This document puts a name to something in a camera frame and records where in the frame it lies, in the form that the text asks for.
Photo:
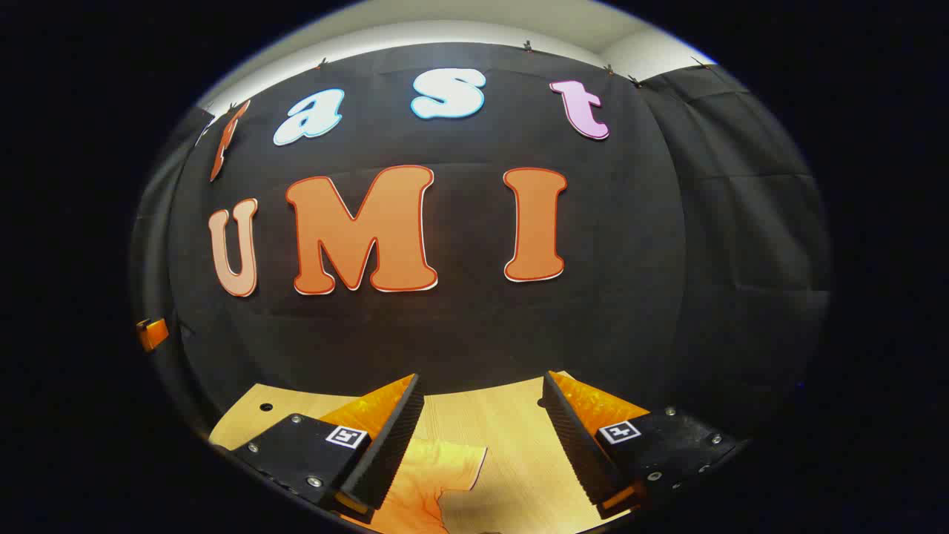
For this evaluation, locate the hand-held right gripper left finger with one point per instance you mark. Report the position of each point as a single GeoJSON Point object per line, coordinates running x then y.
{"type": "Point", "coordinates": [393, 437]}

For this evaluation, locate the black backdrop cloth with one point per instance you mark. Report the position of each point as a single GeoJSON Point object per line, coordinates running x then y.
{"type": "Point", "coordinates": [474, 334]}

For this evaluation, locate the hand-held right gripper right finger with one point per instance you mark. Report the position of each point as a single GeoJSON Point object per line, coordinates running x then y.
{"type": "Point", "coordinates": [574, 445]}

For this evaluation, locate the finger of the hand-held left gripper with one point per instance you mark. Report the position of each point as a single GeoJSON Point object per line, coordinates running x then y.
{"type": "Point", "coordinates": [153, 335]}

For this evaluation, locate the orange T-shirt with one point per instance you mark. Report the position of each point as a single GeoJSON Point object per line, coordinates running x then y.
{"type": "Point", "coordinates": [434, 475]}

